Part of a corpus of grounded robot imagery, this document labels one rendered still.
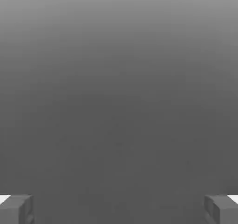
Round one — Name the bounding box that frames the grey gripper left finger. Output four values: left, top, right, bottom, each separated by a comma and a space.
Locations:
0, 194, 35, 224

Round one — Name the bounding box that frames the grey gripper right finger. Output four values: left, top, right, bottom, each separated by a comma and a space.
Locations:
203, 194, 238, 224

